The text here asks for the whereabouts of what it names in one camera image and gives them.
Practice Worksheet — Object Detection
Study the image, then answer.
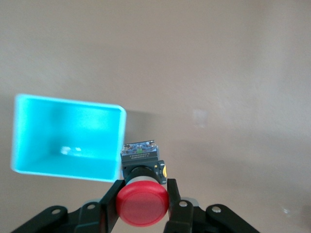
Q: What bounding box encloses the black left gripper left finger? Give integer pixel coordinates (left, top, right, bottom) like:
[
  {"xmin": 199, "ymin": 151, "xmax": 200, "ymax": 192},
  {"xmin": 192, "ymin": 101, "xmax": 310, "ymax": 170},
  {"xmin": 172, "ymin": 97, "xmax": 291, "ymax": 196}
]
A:
[{"xmin": 9, "ymin": 179, "xmax": 125, "ymax": 233}]

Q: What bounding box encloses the red push button switch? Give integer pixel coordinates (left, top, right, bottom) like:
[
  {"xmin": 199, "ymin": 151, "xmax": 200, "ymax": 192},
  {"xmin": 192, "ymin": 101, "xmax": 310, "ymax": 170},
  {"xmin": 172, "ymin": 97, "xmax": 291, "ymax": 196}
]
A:
[{"xmin": 116, "ymin": 140, "xmax": 170, "ymax": 228}]

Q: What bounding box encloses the cyan plastic box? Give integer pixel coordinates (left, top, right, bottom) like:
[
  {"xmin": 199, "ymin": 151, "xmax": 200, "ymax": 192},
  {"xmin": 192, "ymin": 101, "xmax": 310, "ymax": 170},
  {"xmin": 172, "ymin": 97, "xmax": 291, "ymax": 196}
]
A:
[{"xmin": 9, "ymin": 93, "xmax": 127, "ymax": 183}]

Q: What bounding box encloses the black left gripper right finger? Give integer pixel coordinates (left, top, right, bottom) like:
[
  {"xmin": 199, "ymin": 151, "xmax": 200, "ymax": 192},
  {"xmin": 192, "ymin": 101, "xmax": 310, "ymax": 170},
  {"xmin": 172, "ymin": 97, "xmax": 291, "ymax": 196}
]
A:
[{"xmin": 163, "ymin": 178, "xmax": 262, "ymax": 233}]

